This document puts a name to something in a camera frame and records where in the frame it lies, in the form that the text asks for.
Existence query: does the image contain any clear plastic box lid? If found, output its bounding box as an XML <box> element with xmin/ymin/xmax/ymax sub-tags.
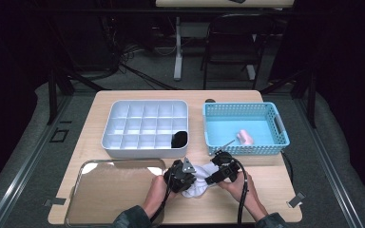
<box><xmin>64</xmin><ymin>158</ymin><xmax>167</xmax><ymax>228</ymax></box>

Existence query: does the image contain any person's left hand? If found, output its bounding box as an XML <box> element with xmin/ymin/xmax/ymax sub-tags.
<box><xmin>142</xmin><ymin>174</ymin><xmax>179</xmax><ymax>220</ymax></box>

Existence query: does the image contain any black metal stand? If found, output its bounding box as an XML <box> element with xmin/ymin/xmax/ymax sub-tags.
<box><xmin>46</xmin><ymin>66</ymin><xmax>76</xmax><ymax>125</ymax></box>
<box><xmin>260</xmin><ymin>66</ymin><xmax>318</xmax><ymax>129</ymax></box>

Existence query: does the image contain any person's right hand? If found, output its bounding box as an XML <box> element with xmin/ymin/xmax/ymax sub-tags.
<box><xmin>219</xmin><ymin>172</ymin><xmax>255</xmax><ymax>207</ymax></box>

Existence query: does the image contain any black sock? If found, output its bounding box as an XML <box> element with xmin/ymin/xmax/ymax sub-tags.
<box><xmin>170</xmin><ymin>130</ymin><xmax>189</xmax><ymax>149</ymax></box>

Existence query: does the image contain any white desk leg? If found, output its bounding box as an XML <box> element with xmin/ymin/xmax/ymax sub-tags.
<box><xmin>173</xmin><ymin>16</ymin><xmax>184</xmax><ymax>82</ymax></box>

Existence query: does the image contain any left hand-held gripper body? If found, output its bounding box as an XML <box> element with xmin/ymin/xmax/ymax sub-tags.
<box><xmin>163</xmin><ymin>157</ymin><xmax>198</xmax><ymax>194</ymax></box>

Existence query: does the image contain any left hand-held gripper cable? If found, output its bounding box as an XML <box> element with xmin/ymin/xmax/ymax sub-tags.
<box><xmin>149</xmin><ymin>175</ymin><xmax>173</xmax><ymax>223</ymax></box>

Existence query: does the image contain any black square tape outline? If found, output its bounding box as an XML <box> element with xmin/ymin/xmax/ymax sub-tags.
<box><xmin>48</xmin><ymin>127</ymin><xmax>70</xmax><ymax>143</ymax></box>

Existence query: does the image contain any grey tape strip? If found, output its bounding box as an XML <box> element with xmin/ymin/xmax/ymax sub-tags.
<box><xmin>286</xmin><ymin>191</ymin><xmax>307</xmax><ymax>209</ymax></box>
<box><xmin>43</xmin><ymin>197</ymin><xmax>67</xmax><ymax>207</ymax></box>

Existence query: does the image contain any hand-held gripper cable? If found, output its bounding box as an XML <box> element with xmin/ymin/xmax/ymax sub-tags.
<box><xmin>149</xmin><ymin>175</ymin><xmax>173</xmax><ymax>223</ymax></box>
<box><xmin>232</xmin><ymin>157</ymin><xmax>250</xmax><ymax>228</ymax></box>

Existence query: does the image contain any blue plastic basket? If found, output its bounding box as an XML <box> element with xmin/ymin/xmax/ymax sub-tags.
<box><xmin>202</xmin><ymin>101</ymin><xmax>291</xmax><ymax>157</ymax></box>

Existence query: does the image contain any right hand-held gripper cable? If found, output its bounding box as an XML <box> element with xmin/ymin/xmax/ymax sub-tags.
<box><xmin>232</xmin><ymin>157</ymin><xmax>250</xmax><ymax>228</ymax></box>

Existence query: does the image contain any white sock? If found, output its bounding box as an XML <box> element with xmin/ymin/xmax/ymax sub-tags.
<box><xmin>181</xmin><ymin>162</ymin><xmax>221</xmax><ymax>200</ymax></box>

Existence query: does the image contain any pink sock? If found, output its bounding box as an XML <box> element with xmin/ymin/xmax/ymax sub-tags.
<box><xmin>236</xmin><ymin>128</ymin><xmax>255</xmax><ymax>146</ymax></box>

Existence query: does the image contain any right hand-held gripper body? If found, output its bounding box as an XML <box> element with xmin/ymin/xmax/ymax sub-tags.
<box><xmin>210</xmin><ymin>139</ymin><xmax>242</xmax><ymax>183</ymax></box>

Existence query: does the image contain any black folding chair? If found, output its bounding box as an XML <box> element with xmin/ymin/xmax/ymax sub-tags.
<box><xmin>200</xmin><ymin>12</ymin><xmax>276</xmax><ymax>90</ymax></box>

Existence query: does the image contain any white compartment organizer box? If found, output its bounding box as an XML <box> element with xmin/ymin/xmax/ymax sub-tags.
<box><xmin>101</xmin><ymin>99</ymin><xmax>190</xmax><ymax>159</ymax></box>

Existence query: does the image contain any metal floor rail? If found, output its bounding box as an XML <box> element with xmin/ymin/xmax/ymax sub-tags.
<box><xmin>0</xmin><ymin>94</ymin><xmax>74</xmax><ymax>228</ymax></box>
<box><xmin>293</xmin><ymin>98</ymin><xmax>365</xmax><ymax>228</ymax></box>

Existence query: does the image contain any black floor cable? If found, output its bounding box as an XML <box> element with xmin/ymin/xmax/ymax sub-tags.
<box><xmin>117</xmin><ymin>61</ymin><xmax>179</xmax><ymax>91</ymax></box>

